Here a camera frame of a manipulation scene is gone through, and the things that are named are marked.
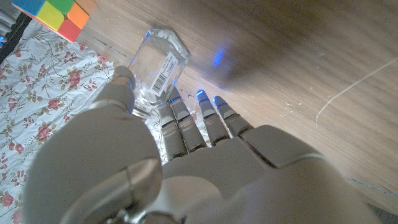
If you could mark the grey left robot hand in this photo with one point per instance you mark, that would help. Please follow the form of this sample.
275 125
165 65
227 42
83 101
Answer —
236 180

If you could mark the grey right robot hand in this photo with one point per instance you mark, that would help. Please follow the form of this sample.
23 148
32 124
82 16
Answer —
4 25

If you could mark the multicolour rubiks cube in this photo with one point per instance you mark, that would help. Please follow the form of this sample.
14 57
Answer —
53 15

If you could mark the floral backdrop cloth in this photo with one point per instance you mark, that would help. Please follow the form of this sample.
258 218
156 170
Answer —
46 81

